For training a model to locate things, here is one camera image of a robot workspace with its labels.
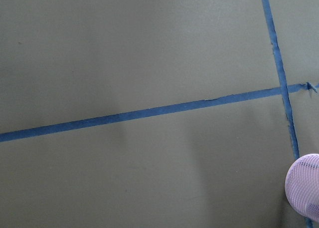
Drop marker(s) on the pink mesh pen holder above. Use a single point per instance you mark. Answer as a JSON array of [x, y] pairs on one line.
[[302, 186]]

